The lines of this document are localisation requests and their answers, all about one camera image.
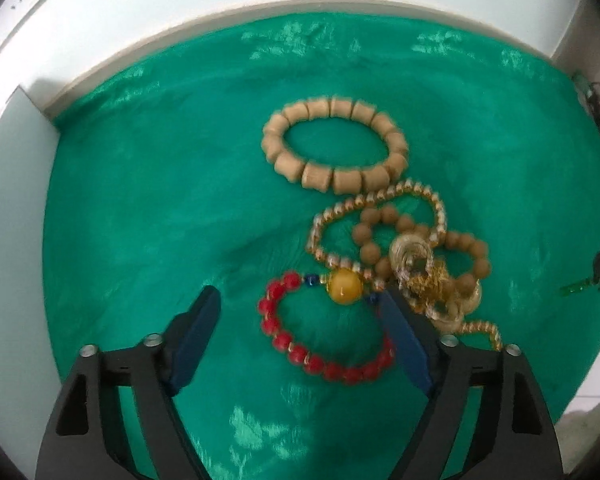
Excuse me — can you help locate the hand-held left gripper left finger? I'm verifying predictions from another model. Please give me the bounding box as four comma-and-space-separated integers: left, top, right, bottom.
34, 285, 222, 480

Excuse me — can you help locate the clear glass rings gold chain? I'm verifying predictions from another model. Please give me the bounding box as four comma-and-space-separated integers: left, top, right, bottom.
389, 232, 483, 334

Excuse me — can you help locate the red bead bracelet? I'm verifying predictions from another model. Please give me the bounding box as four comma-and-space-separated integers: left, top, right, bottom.
256, 267, 397, 386

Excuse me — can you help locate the white drawer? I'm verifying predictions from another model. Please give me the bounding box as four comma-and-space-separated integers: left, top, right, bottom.
0, 85, 61, 436

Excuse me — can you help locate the beige barrel bead bracelet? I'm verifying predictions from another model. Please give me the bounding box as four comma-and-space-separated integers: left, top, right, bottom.
261, 95, 410, 195

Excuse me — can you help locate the green cloth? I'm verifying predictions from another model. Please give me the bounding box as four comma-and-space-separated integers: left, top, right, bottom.
40, 12, 600, 480

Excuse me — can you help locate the pile of small clutter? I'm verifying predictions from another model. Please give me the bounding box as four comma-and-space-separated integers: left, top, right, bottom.
572, 72, 600, 152

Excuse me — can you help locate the round wooden bead bracelet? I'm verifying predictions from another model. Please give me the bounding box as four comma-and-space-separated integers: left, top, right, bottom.
352, 204, 491, 302

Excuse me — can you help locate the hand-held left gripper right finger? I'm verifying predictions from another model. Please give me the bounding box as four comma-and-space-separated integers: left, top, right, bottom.
378, 286, 564, 480

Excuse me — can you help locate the gold pearl necklace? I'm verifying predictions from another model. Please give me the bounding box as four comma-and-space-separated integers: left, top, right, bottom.
305, 179, 505, 353

